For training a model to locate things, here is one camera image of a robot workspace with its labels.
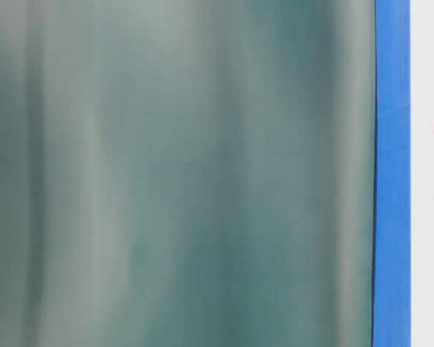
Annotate grey green backdrop curtain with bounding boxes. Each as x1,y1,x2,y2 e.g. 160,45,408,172
0,1,375,346

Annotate blue table cloth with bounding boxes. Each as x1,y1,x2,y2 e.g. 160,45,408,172
373,1,411,346

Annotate large white foam board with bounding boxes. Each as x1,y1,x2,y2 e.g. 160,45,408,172
410,1,434,346

